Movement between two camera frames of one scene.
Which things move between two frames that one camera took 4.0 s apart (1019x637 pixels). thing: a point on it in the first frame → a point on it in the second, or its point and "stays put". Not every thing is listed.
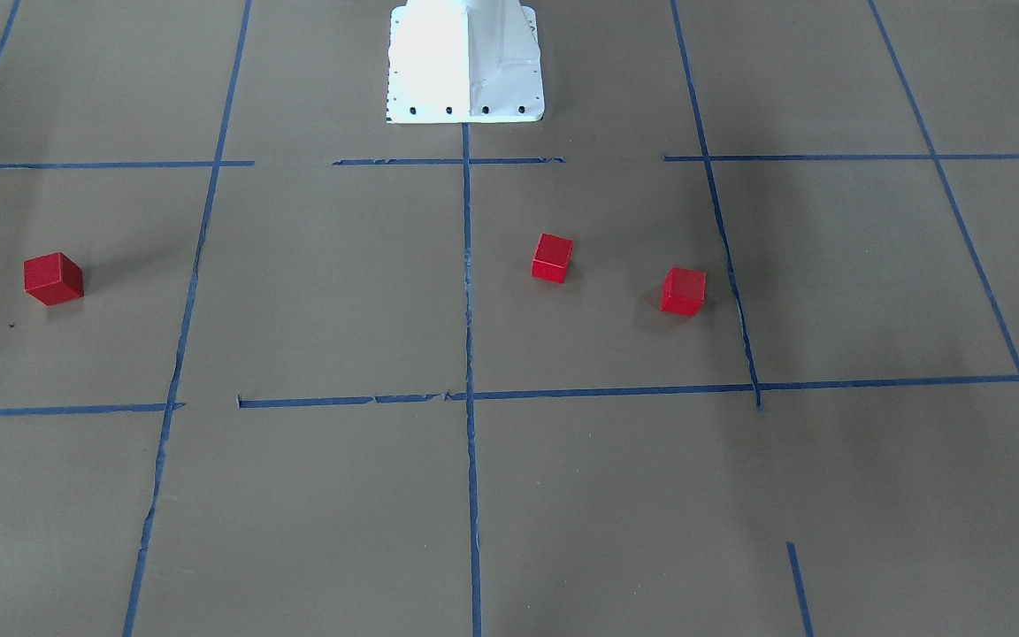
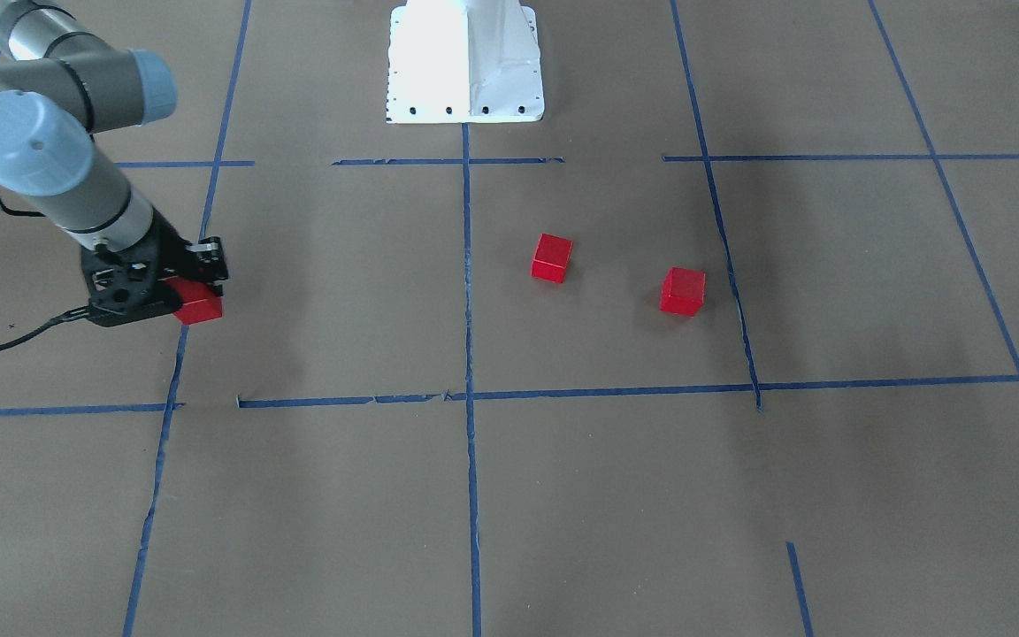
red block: x=551 y=258 stays put
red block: x=53 y=279 → x=200 y=303
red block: x=683 y=291 stays put
